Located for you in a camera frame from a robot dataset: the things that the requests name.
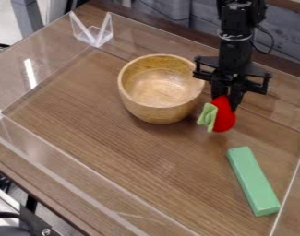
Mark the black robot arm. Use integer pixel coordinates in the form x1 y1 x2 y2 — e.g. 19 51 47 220
193 0 273 112

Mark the clear acrylic corner bracket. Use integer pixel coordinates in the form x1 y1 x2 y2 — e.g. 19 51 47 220
70 11 114 48

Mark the light wooden bowl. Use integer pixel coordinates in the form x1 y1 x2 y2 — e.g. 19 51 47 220
118 53 205 124

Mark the clear acrylic enclosure wall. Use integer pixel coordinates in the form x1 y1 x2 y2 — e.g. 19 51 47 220
0 6 300 236

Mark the green rectangular block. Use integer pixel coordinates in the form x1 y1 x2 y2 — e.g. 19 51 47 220
228 147 280 217

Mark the grey post behind table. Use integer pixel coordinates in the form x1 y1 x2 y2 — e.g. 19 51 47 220
10 0 43 38

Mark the black equipment under table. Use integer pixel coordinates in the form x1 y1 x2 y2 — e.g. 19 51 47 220
0 173 63 236

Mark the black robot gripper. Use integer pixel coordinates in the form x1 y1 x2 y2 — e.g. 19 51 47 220
193 39 272 112

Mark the red felt fruit green leaf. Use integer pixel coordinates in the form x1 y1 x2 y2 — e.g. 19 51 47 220
197 95 236 133

